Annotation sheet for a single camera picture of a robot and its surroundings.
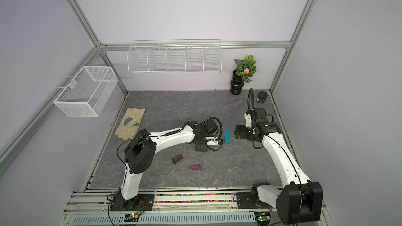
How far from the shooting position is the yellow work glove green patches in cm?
98

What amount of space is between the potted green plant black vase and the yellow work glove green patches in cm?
69

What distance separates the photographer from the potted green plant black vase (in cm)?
98
